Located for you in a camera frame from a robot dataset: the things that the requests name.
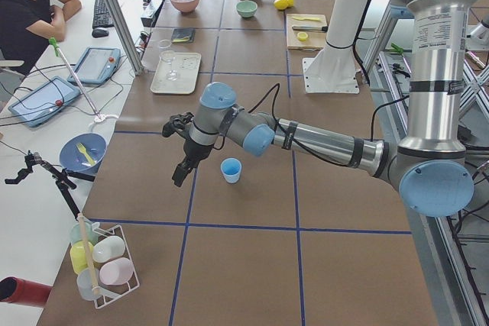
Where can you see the red cylinder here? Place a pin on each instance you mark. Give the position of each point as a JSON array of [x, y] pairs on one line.
[[24, 292]]

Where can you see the yellow plastic knife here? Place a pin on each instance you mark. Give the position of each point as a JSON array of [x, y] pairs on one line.
[[298, 18]]

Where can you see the cream bear tray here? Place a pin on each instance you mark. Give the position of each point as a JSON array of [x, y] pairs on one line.
[[187, 65]]

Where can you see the blue teach pendant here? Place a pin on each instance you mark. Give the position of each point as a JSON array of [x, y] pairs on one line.
[[97, 65], [44, 102]]

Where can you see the blue teach pendant near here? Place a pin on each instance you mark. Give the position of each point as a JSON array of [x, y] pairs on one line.
[[44, 102]]

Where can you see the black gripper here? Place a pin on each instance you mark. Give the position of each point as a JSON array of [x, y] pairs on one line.
[[193, 150]]

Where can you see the half lemon slice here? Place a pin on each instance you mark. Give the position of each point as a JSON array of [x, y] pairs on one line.
[[302, 36]]

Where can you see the seated person black shirt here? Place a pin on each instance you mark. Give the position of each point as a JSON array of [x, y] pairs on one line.
[[27, 26]]

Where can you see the light green bowl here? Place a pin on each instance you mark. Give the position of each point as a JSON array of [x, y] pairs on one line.
[[246, 8]]

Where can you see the aluminium frame post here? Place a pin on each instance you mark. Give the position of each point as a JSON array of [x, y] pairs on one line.
[[124, 35]]

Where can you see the wooden cutting board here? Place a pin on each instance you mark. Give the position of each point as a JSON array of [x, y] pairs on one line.
[[316, 40]]

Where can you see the black computer mouse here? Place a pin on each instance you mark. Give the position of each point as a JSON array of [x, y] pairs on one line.
[[99, 32]]

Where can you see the white wire cup rack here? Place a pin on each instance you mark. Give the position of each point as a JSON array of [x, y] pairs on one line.
[[102, 261]]

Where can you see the grey folded cloth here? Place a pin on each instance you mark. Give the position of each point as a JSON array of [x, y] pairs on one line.
[[184, 35]]

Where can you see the black keyboard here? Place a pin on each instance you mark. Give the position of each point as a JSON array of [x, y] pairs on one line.
[[101, 15]]

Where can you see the blue teach pendant far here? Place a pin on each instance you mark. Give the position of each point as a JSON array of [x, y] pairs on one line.
[[97, 65]]

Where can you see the light blue plastic cup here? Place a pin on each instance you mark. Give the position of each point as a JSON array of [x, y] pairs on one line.
[[231, 169]]

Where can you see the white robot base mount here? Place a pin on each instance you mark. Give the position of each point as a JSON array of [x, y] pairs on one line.
[[333, 69]]

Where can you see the clear wine glass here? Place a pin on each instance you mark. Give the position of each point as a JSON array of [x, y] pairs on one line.
[[167, 56]]

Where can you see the blue bowl with fork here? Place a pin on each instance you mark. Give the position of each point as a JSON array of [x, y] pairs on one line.
[[83, 153]]

